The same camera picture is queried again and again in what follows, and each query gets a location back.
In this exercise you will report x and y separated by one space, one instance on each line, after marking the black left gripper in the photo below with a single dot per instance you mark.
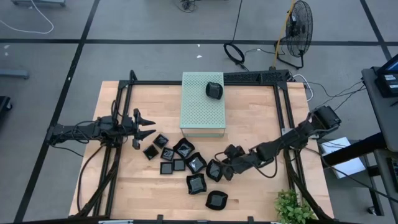
136 130

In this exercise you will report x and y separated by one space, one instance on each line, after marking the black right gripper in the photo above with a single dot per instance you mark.
245 162

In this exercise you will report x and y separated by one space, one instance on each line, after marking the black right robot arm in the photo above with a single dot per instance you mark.
295 137

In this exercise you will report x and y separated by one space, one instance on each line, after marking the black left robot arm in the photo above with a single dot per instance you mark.
84 130

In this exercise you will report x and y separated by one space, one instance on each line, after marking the green perforated metal shelf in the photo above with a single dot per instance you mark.
199 112

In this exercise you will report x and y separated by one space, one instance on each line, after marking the green potted plant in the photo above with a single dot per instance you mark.
292 208

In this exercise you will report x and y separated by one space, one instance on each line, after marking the white paper sheet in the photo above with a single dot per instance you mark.
351 166

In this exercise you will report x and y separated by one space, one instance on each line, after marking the black desk support bar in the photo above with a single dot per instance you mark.
357 149

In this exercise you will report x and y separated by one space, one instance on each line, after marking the grey floor bar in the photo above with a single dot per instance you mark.
12 74

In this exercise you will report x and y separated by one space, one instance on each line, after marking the black floor object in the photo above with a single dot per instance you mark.
3 104

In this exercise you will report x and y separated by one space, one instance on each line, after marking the black floor fan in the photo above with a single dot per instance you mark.
299 31

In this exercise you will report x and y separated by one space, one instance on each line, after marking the grey cart base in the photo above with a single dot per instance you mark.
37 2

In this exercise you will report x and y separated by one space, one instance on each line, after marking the grey side desk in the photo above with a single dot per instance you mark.
385 115

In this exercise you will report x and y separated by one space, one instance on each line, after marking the black device with white labels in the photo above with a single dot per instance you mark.
385 85

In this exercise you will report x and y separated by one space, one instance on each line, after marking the black monitor with blue screen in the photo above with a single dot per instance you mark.
392 65

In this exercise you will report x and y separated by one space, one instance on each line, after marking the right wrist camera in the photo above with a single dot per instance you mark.
234 151

